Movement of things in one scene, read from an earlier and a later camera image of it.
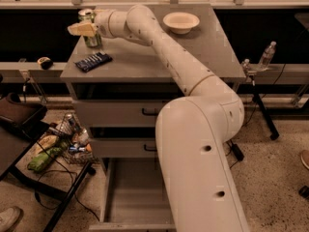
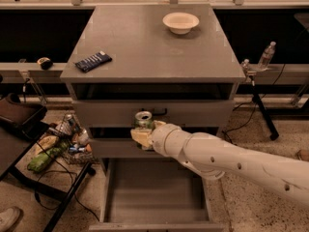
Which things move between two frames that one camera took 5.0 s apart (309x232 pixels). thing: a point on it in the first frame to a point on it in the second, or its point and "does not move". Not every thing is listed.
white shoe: x=9 y=217 does not move
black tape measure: x=45 y=63 does not move
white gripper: x=102 y=23 to x=162 y=137
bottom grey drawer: x=134 y=197 does not move
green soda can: x=89 y=14 to x=144 y=120
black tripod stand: x=270 y=128 does not move
